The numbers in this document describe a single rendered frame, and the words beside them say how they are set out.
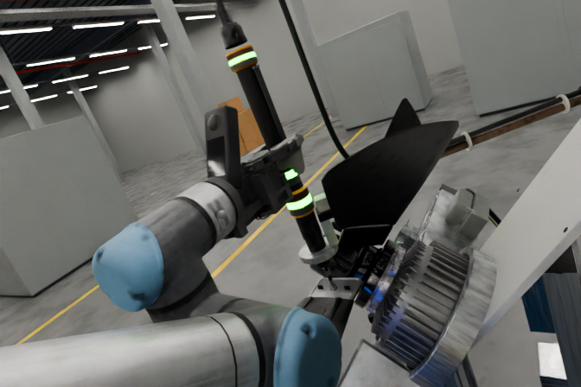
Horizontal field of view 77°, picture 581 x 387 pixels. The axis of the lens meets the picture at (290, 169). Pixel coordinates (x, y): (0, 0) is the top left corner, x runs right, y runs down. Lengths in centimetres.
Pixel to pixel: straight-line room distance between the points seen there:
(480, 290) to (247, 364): 45
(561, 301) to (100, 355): 64
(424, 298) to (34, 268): 625
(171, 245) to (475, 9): 571
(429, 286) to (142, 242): 46
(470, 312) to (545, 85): 552
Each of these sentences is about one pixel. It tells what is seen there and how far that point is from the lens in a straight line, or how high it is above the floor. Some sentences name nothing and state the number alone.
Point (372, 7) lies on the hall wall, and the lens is 1307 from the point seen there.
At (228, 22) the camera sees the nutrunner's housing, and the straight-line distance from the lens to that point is 59.
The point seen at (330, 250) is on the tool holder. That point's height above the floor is 127.
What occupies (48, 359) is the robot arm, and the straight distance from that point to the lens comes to 25.
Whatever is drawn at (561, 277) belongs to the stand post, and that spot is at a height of 113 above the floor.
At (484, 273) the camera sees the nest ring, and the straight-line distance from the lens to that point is 69.
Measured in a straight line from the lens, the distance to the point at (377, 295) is 71.
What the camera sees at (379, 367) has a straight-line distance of 74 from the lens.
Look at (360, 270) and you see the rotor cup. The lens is 73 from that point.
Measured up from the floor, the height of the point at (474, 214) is 114.
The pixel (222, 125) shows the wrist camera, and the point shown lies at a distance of 50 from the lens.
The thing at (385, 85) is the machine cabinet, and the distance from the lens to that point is 783.
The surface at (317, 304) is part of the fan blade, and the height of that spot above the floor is 119.
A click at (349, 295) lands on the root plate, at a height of 118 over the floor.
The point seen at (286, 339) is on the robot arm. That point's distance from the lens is 31.
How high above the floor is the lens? 156
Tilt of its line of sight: 13 degrees down
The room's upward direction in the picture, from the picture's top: 22 degrees counter-clockwise
